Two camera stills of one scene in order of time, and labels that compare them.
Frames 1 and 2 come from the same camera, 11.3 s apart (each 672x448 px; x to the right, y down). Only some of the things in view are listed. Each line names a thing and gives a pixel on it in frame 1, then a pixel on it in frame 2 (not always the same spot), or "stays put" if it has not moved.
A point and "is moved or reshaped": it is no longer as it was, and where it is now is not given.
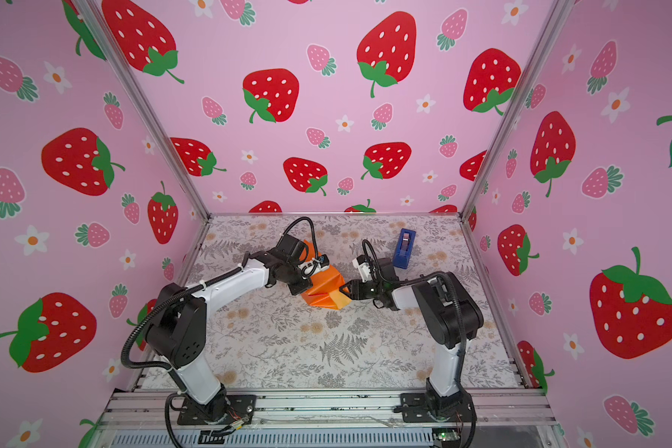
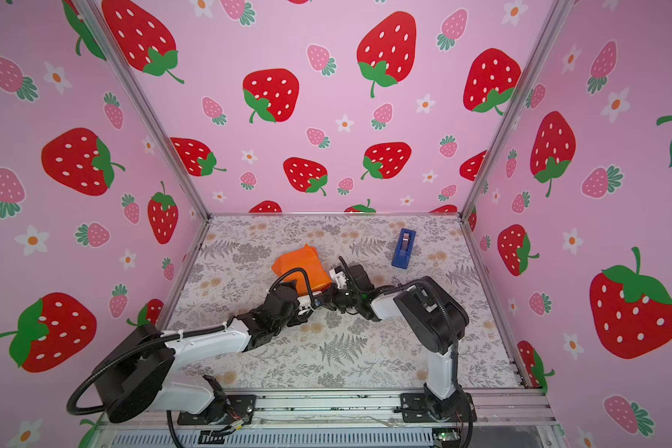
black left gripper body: [294, 273] to [276, 331]
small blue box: [403, 247] stays put
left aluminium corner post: [126, 74] stays put
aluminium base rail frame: [494, 418] stays put
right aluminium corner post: [554, 20] stays put
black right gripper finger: [354, 288] to [330, 298]
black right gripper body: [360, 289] to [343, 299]
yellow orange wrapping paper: [325, 291] is moved or reshaped
